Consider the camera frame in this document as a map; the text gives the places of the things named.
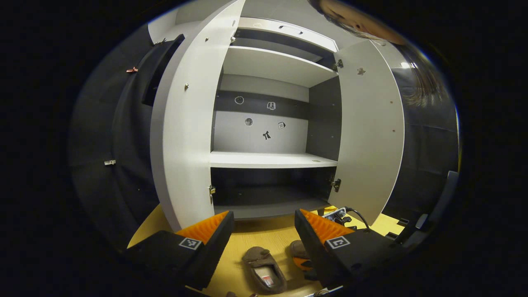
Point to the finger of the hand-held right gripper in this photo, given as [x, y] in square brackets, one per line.
[303, 264]

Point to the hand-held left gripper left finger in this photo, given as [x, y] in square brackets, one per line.
[216, 247]

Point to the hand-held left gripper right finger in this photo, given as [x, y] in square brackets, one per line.
[311, 247]

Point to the brown shoe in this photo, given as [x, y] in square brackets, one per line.
[258, 258]
[297, 249]

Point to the white shoe cabinet door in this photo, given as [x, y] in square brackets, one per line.
[371, 144]
[185, 144]

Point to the white shoe cabinet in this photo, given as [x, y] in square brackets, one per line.
[255, 140]

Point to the white cabinet shelf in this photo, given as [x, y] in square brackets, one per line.
[272, 66]
[268, 159]

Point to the black backdrop cloth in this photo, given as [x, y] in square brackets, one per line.
[429, 156]
[95, 123]

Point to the small ceiling light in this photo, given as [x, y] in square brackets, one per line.
[406, 65]

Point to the person's head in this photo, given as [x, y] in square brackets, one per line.
[359, 20]

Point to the red clip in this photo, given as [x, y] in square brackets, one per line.
[132, 70]

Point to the black clip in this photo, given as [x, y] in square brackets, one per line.
[160, 41]

